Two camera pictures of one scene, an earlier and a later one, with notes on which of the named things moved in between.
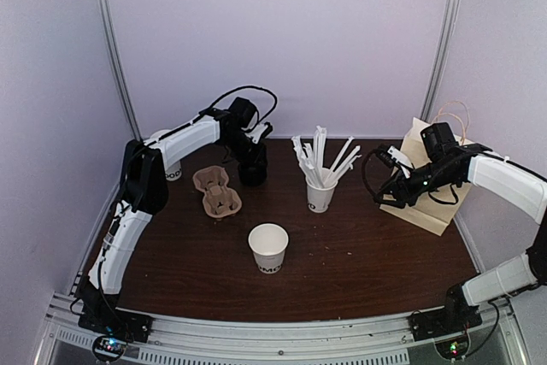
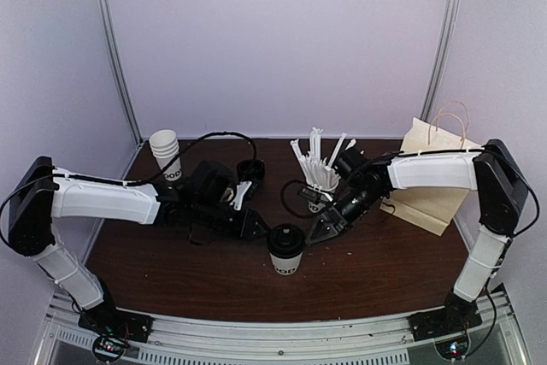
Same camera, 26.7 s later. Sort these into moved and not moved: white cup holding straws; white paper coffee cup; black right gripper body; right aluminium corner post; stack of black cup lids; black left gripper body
Moved: white paper coffee cup; black right gripper body; black left gripper body
Not moved: white cup holding straws; stack of black cup lids; right aluminium corner post
